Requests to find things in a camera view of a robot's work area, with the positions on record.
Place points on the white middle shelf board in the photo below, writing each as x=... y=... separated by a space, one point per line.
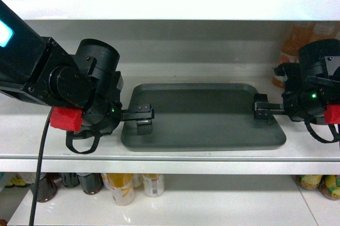
x=22 y=125

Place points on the grey rectangular serving tray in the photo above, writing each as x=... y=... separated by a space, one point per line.
x=200 y=117

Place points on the white upper shelf board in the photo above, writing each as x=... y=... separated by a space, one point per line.
x=241 y=10

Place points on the white shelf board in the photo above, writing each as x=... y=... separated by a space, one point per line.
x=241 y=10
x=22 y=125

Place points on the red right wrist block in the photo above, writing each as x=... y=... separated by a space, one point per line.
x=332 y=114

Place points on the yellow label drink bottle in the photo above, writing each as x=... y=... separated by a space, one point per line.
x=121 y=187

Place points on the dark drink bottle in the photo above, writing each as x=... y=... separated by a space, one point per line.
x=91 y=183

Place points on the red wrist block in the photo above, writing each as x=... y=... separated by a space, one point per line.
x=332 y=114
x=65 y=118

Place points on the red left wrist block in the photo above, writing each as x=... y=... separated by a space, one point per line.
x=65 y=118

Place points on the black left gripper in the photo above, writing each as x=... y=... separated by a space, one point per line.
x=104 y=116

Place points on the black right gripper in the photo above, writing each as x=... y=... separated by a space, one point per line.
x=306 y=106

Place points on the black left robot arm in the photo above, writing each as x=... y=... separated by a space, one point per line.
x=83 y=89

